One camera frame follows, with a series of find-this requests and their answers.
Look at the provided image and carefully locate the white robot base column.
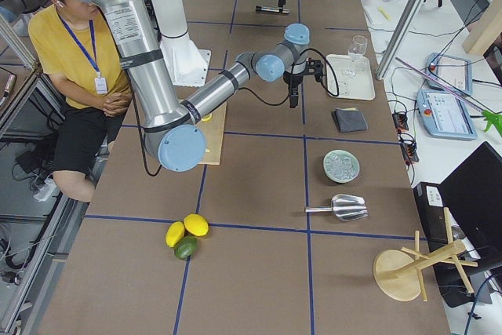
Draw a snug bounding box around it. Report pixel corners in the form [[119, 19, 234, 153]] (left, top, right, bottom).
[[151, 0, 211, 87]]

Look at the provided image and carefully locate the yellow lemon slice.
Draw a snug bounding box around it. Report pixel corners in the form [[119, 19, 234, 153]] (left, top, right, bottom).
[[202, 114, 213, 122]]

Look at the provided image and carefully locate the yellow lemon right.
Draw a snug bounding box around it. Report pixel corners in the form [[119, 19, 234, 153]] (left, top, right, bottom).
[[183, 213, 209, 237]]

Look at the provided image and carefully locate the yellow lemon left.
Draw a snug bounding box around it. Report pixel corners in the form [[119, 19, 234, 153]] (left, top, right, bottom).
[[165, 221, 185, 248]]

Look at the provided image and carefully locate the cream bear tray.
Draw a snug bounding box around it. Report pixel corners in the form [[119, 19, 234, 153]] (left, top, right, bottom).
[[326, 54, 376, 100]]

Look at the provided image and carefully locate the grey folded cloth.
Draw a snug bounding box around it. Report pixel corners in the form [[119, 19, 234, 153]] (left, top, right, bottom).
[[331, 107, 368, 133]]

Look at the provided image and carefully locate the clear wine glass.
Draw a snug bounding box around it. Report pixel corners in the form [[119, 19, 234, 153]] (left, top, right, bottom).
[[344, 35, 368, 78]]

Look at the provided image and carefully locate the green bowl of ice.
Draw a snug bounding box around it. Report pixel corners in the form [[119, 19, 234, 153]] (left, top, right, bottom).
[[322, 150, 360, 184]]

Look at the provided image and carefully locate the bamboo cutting board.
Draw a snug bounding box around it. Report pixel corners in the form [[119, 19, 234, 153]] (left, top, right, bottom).
[[197, 103, 227, 165]]

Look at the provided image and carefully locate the metal ice scoop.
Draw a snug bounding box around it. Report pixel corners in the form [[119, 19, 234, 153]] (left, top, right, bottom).
[[304, 194, 369, 222]]

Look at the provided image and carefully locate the near teach pendant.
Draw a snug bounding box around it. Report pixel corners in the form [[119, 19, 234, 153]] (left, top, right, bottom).
[[417, 89, 478, 140]]

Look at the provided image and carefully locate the teach pendant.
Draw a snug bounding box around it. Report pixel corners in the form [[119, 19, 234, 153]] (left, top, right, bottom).
[[417, 89, 478, 140], [424, 53, 473, 95]]

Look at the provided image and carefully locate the far teach pendant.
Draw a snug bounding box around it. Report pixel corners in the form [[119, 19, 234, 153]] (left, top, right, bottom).
[[424, 53, 473, 95]]

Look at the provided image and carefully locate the green lime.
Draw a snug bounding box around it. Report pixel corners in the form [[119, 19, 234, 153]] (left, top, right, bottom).
[[174, 235, 198, 260]]

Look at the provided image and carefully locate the green spray bottle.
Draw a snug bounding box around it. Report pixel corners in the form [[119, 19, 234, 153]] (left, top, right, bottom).
[[482, 110, 502, 136]]

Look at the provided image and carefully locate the black laptop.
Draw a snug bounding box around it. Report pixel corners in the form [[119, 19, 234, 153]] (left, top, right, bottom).
[[413, 142, 501, 289]]

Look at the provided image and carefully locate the wooden mug tree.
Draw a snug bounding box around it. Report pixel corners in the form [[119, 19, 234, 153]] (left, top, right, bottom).
[[373, 207, 478, 302]]

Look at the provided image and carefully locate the person in yellow shirt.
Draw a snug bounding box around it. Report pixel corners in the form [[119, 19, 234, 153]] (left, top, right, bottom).
[[28, 0, 132, 202]]

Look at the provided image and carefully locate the aluminium frame post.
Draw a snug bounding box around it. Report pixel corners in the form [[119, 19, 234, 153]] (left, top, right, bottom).
[[376, 0, 424, 80]]

